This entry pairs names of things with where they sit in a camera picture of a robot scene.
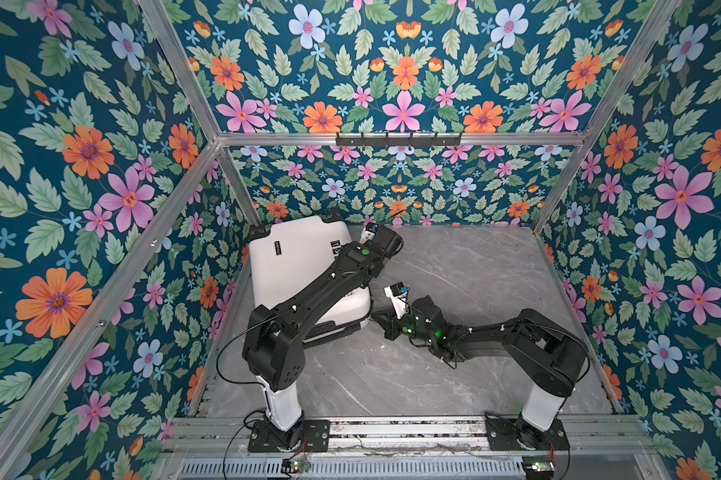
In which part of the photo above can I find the small circuit board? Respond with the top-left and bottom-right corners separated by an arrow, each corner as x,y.
522,460 -> 556,480
280,459 -> 312,476

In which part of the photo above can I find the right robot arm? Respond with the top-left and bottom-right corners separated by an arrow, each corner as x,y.
371,296 -> 590,451

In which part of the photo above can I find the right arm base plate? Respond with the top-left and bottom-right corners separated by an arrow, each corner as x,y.
483,412 -> 570,452

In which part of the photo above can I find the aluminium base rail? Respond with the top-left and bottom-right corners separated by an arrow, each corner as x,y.
160,414 -> 656,457

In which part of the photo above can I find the white slotted cable duct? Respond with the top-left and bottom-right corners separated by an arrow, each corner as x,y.
178,456 -> 525,479

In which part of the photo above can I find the white hard-shell suitcase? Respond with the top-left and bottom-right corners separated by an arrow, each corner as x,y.
248,212 -> 372,348

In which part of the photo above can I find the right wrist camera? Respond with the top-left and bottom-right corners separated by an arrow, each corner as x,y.
383,282 -> 409,320

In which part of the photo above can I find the left small circuit board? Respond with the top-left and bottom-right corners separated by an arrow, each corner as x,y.
280,459 -> 312,476

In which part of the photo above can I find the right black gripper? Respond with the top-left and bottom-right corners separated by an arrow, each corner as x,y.
372,307 -> 436,347

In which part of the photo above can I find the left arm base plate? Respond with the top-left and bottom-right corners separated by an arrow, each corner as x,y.
248,419 -> 332,453

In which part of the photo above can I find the black wall hook rack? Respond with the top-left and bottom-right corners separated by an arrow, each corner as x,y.
334,132 -> 462,148

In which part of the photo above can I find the right small circuit board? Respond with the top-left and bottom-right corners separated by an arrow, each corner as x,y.
522,460 -> 556,480

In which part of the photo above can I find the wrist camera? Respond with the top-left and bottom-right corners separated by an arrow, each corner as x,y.
360,223 -> 379,243
383,282 -> 409,320

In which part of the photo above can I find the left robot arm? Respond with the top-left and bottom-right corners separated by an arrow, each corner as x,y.
242,224 -> 404,446

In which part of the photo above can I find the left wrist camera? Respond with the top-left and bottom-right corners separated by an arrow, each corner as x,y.
360,223 -> 379,243

